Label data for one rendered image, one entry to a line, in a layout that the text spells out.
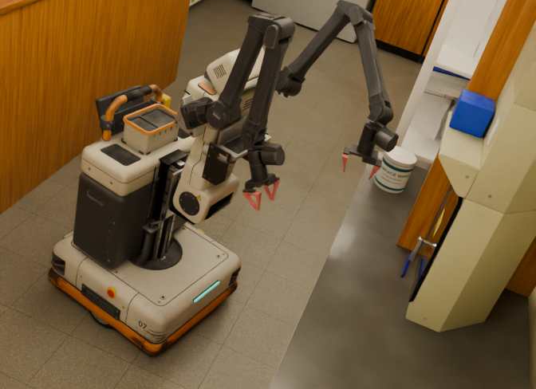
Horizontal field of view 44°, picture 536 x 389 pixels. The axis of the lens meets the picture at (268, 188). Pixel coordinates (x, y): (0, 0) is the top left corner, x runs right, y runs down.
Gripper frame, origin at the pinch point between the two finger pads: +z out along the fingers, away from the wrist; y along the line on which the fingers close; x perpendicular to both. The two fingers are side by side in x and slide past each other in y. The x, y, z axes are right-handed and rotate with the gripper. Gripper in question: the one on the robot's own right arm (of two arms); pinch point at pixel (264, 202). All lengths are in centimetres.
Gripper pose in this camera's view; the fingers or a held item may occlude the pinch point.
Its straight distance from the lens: 231.8
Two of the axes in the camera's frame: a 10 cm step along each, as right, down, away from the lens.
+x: -8.3, -0.6, 5.5
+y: 5.3, -3.6, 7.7
